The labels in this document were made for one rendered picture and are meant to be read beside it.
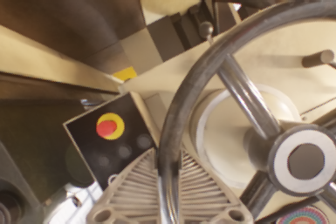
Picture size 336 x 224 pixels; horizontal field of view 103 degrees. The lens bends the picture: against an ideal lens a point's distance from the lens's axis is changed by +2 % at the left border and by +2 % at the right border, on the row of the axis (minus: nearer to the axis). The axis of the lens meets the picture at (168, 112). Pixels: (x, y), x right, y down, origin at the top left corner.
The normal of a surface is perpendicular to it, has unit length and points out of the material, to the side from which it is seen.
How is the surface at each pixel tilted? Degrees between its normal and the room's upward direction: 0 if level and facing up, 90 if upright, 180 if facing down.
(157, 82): 90
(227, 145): 92
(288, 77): 90
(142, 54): 90
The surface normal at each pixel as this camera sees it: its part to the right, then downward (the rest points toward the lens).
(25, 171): 0.90, -0.44
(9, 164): 0.02, 0.08
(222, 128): -0.46, -0.07
